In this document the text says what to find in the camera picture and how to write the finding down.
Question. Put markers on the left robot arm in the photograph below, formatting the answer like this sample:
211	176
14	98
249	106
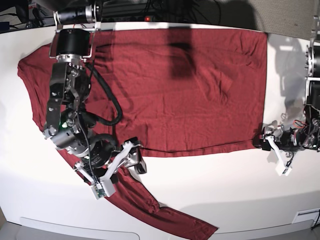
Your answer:
286	139

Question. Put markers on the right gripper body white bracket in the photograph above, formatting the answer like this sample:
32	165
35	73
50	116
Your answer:
101	166

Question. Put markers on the dark red long-sleeve shirt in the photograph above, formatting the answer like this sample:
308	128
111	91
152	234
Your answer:
186	94

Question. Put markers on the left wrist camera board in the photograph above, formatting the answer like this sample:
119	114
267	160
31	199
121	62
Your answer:
287	171

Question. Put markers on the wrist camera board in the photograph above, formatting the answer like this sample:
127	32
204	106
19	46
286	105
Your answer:
287	171
98	190

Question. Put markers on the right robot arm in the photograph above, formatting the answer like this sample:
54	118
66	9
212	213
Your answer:
68	124

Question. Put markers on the black power strip red light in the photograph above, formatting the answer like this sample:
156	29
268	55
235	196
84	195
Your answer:
139	18

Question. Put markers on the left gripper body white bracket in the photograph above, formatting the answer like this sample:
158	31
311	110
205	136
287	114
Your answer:
272	133

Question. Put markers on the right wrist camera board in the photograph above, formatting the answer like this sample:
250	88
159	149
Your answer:
98	190

